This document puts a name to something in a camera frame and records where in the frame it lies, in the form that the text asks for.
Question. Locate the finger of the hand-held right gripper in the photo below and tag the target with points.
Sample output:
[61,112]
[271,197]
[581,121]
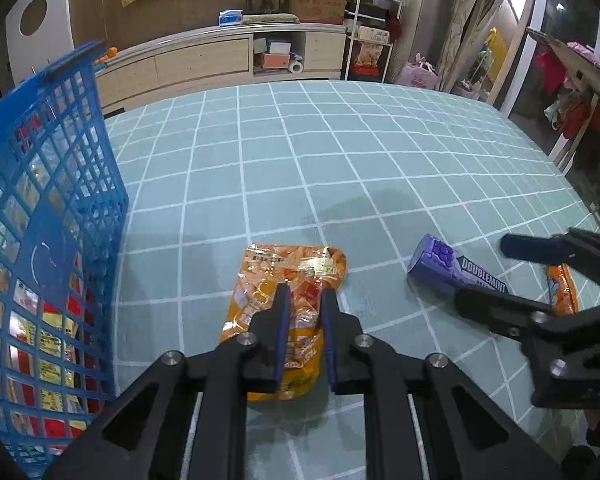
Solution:
[530,247]
[490,305]

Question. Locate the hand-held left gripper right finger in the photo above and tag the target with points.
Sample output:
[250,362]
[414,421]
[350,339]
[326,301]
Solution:
[328,340]

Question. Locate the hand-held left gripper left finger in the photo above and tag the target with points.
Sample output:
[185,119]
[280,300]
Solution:
[281,340]

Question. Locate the orange snack pouch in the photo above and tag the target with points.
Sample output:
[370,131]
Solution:
[265,280]

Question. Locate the purple gum pack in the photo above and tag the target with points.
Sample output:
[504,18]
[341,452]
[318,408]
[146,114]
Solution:
[440,260]

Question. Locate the red and yellow snack bag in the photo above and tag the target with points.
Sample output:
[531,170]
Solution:
[50,350]

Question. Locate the blue plastic basket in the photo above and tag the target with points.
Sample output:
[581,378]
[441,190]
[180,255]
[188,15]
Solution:
[45,260]

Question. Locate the small orange candy packet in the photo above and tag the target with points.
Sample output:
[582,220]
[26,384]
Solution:
[562,290]

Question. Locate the red garment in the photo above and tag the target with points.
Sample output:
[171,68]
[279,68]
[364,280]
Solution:
[550,72]

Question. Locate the teal checkered tablecloth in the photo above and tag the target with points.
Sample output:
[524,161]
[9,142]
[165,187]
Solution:
[330,160]

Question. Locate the wooden folding table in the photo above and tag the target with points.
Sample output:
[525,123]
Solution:
[580,72]

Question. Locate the pink quilt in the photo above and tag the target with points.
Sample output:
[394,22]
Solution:
[592,55]

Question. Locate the pink tote bag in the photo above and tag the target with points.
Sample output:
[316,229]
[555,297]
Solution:
[417,76]

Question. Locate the arched standing mirror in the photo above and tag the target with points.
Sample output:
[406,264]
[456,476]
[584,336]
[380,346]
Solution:
[522,35]

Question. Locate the patterned beige curtain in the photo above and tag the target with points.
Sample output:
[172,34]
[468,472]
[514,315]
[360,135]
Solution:
[462,25]

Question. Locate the tall standing air conditioner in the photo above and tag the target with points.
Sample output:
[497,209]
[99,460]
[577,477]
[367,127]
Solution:
[425,10]

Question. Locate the white paper roll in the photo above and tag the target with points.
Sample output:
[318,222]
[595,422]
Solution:
[296,65]

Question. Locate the orange box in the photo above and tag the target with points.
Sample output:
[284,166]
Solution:
[277,61]

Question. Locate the beige television cabinet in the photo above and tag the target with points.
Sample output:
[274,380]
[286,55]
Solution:
[195,65]

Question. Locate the light blue box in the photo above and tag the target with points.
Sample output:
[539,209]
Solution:
[279,47]

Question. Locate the brown cardboard box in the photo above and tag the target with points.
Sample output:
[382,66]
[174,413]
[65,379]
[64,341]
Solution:
[317,8]

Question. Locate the folded green cloth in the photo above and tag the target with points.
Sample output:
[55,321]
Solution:
[270,19]

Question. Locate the blue tissue box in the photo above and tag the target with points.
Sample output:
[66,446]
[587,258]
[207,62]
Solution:
[231,17]

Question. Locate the brown round wall disc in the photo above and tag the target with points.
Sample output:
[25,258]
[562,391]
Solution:
[33,16]

